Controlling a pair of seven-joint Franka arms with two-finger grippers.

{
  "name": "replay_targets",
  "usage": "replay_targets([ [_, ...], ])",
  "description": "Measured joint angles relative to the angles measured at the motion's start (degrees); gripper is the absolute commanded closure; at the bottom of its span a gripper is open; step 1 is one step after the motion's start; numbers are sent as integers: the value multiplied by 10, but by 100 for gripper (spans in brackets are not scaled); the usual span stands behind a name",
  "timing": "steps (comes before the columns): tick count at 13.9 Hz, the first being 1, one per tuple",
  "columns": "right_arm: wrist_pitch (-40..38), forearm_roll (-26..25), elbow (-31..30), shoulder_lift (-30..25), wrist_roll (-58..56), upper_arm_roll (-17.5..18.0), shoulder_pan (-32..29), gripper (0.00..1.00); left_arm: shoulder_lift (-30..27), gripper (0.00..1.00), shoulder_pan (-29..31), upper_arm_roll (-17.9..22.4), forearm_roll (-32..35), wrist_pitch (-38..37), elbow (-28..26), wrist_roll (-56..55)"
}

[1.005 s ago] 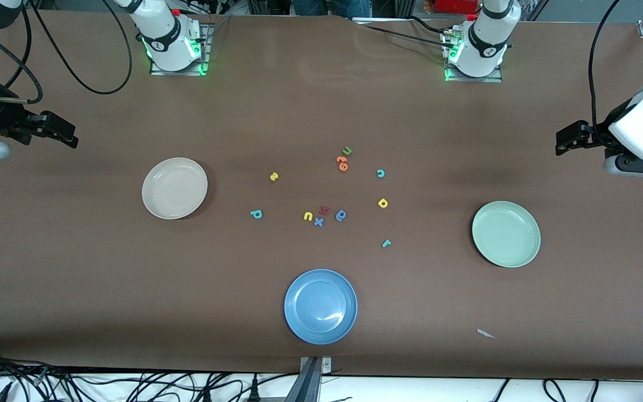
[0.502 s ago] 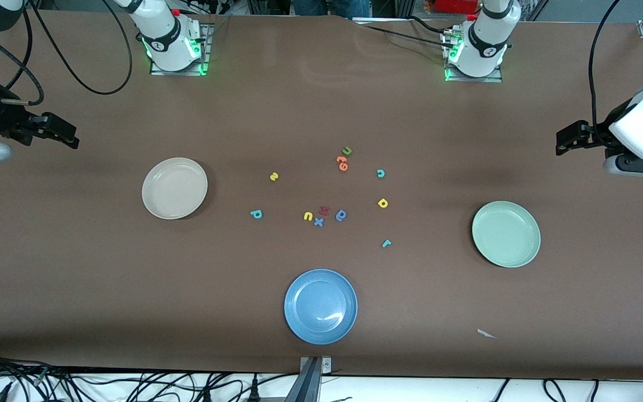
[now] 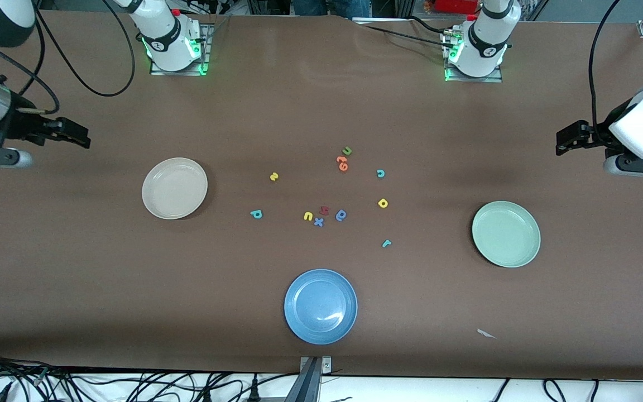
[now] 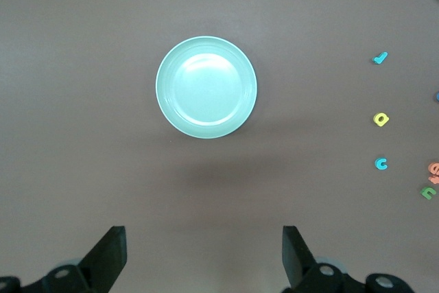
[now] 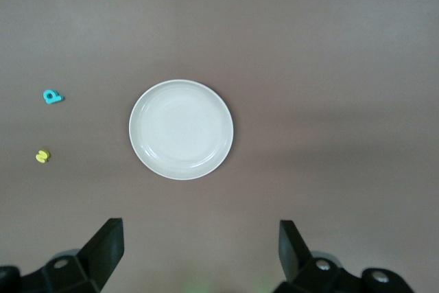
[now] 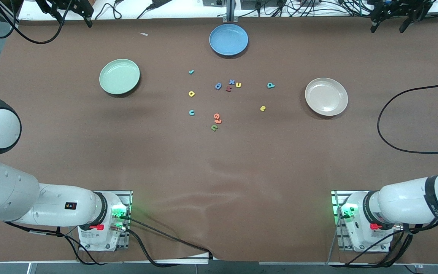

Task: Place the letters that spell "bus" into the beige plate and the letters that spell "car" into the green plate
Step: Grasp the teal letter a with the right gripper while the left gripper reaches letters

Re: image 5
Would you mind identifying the beige brown plate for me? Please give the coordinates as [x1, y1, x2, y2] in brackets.
[128, 79, 235, 181]

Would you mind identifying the brown table cover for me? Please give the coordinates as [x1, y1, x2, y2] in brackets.
[0, 0, 439, 293]

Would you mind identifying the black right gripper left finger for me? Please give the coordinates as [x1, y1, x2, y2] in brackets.
[0, 218, 124, 293]

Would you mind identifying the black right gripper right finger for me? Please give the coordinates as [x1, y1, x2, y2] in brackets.
[274, 220, 418, 293]

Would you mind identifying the teal foam letter p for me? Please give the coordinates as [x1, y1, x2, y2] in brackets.
[43, 89, 65, 104]

